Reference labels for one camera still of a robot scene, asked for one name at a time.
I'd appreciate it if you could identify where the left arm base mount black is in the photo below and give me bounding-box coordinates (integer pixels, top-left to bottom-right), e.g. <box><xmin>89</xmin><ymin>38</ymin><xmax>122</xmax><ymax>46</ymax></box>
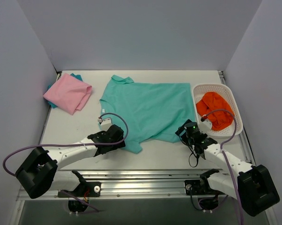
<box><xmin>68</xmin><ymin>181</ymin><xmax>101</xmax><ymax>197</ymax></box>

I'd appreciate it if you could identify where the aluminium rail frame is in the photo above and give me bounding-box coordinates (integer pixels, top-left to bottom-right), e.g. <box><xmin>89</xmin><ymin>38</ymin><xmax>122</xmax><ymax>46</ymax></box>
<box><xmin>9</xmin><ymin>70</ymin><xmax>277</xmax><ymax>225</ymax></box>

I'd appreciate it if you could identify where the teal folded t-shirt underneath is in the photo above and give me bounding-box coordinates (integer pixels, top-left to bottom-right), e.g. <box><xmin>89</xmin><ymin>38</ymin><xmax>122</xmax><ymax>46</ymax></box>
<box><xmin>47</xmin><ymin>73</ymin><xmax>83</xmax><ymax>109</ymax></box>

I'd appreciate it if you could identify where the orange crumpled t-shirt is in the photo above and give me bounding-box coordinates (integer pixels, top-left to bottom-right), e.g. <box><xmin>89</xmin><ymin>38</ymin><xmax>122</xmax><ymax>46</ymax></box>
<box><xmin>196</xmin><ymin>92</ymin><xmax>234</xmax><ymax>131</ymax></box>

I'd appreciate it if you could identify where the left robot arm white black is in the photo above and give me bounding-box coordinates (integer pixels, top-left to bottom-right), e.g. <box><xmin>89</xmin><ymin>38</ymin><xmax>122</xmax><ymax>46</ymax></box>
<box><xmin>15</xmin><ymin>125</ymin><xmax>125</xmax><ymax>199</ymax></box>

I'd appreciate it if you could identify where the teal t-shirt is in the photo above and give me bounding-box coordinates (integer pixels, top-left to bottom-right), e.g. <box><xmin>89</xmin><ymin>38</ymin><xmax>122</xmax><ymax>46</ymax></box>
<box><xmin>99</xmin><ymin>75</ymin><xmax>196</xmax><ymax>154</ymax></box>

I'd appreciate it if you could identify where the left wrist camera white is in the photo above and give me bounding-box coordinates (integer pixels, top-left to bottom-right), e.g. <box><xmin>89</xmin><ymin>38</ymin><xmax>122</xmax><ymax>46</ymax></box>
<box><xmin>98</xmin><ymin>117</ymin><xmax>113</xmax><ymax>131</ymax></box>

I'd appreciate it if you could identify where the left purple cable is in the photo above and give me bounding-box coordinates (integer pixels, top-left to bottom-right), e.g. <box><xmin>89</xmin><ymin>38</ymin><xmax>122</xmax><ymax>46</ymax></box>
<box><xmin>2</xmin><ymin>113</ymin><xmax>129</xmax><ymax>177</ymax></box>

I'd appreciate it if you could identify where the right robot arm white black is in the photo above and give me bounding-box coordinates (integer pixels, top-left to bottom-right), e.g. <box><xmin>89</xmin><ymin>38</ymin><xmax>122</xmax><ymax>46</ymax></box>
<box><xmin>176</xmin><ymin>120</ymin><xmax>280</xmax><ymax>217</ymax></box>

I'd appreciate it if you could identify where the white perforated plastic basket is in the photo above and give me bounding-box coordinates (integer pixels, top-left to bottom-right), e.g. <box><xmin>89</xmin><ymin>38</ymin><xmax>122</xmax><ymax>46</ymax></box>
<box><xmin>192</xmin><ymin>83</ymin><xmax>243</xmax><ymax>138</ymax></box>

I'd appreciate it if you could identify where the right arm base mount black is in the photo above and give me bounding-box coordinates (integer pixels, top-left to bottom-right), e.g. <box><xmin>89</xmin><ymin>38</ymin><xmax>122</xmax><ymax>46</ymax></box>
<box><xmin>184</xmin><ymin>180</ymin><xmax>224</xmax><ymax>196</ymax></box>

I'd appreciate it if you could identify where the black thin cable loop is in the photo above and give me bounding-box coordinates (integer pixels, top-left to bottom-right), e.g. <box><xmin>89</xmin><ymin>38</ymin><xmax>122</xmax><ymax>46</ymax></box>
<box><xmin>188</xmin><ymin>138</ymin><xmax>201</xmax><ymax>168</ymax></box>

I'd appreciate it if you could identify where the pink folded t-shirt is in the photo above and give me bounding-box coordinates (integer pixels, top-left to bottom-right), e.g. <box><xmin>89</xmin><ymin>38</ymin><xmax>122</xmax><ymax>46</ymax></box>
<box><xmin>43</xmin><ymin>74</ymin><xmax>92</xmax><ymax>115</ymax></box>

